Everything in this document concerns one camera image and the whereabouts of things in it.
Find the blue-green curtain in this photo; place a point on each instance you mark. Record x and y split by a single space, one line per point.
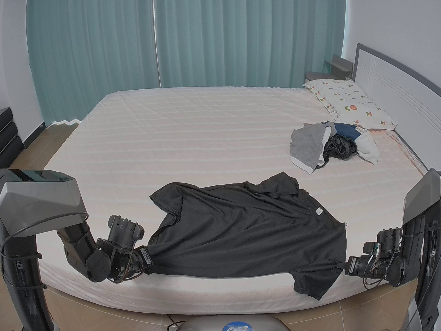
93 47
248 33

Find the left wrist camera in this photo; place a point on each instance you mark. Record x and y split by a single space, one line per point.
138 231

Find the bed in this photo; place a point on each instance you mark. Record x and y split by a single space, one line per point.
206 143

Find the dark blue garment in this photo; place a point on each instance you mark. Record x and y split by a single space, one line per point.
346 130

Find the black shiny garment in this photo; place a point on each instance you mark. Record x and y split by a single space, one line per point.
339 148

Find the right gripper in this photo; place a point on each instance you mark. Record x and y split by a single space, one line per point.
360 267

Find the black polo shirt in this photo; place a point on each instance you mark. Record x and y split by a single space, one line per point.
241 233

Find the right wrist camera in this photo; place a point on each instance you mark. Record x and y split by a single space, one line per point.
371 247

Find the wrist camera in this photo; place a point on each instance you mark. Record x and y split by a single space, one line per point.
138 231
371 247

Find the grey bedside table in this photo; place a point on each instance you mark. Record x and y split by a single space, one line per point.
339 64

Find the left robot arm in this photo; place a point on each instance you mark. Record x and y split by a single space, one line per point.
34 198

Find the grey and white garment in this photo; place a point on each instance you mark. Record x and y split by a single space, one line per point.
306 147

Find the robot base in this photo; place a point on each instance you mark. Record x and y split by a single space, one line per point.
234 324

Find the black chest of drawers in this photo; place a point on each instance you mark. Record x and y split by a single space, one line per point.
10 136

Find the white printed pillow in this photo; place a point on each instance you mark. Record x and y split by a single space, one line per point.
348 98

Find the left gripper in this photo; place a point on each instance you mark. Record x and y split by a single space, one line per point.
143 262

